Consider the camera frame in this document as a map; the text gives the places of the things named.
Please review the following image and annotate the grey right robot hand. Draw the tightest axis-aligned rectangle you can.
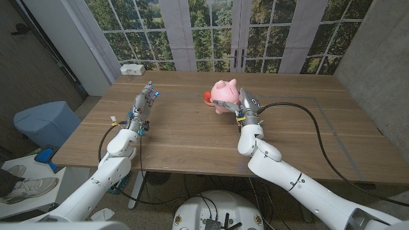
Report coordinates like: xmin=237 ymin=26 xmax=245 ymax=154
xmin=212 ymin=88 xmax=261 ymax=127

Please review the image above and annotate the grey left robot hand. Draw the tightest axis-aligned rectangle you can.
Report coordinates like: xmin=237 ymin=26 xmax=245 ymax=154
xmin=126 ymin=81 xmax=160 ymax=137

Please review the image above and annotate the pink plastic piggy bank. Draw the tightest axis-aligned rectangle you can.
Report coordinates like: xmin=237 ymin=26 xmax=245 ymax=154
xmin=210 ymin=78 xmax=241 ymax=115

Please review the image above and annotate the round white robot base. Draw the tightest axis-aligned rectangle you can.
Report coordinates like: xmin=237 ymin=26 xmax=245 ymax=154
xmin=172 ymin=190 xmax=265 ymax=230

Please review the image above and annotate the white plastic box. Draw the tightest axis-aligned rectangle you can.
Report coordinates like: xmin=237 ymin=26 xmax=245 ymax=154
xmin=120 ymin=63 xmax=146 ymax=77

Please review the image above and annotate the black round ribbed disc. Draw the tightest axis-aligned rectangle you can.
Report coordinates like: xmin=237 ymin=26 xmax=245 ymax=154
xmin=145 ymin=171 xmax=172 ymax=186

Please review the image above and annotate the printed window backdrop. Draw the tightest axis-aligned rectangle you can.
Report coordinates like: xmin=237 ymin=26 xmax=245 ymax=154
xmin=66 ymin=0 xmax=374 ymax=76

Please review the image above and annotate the white table leg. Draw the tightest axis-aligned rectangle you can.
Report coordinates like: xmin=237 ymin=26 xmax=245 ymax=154
xmin=127 ymin=171 xmax=147 ymax=211

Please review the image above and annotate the blue-grey bin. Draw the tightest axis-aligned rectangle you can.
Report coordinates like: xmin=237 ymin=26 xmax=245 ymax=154
xmin=13 ymin=100 xmax=82 ymax=148

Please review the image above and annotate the blue black floor pedal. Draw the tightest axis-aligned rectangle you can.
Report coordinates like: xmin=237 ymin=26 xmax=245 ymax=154
xmin=34 ymin=146 xmax=60 ymax=173

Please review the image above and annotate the crumpled white paper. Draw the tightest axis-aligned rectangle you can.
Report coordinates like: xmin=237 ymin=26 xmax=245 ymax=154
xmin=90 ymin=208 xmax=115 ymax=222

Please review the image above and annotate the white sneaker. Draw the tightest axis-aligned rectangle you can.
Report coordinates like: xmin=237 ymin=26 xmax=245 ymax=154
xmin=4 ymin=164 xmax=27 ymax=178
xmin=1 ymin=176 xmax=59 ymax=205

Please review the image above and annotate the white floor platform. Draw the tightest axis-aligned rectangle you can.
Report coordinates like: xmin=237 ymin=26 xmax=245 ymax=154
xmin=0 ymin=155 xmax=91 ymax=220

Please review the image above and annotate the dark trouser leg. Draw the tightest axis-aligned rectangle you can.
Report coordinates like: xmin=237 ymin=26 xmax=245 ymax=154
xmin=0 ymin=168 xmax=20 ymax=198

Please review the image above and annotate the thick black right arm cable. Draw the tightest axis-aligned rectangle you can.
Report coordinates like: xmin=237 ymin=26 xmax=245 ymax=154
xmin=257 ymin=102 xmax=409 ymax=208

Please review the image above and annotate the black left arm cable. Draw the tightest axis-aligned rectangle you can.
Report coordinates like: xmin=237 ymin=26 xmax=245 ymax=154
xmin=98 ymin=123 xmax=196 ymax=205

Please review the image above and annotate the teal hose coil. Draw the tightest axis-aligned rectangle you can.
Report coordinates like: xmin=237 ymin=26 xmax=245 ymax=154
xmin=107 ymin=174 xmax=130 ymax=195

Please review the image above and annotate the black door handle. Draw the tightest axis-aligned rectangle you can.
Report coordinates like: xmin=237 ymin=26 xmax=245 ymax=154
xmin=10 ymin=22 xmax=30 ymax=36

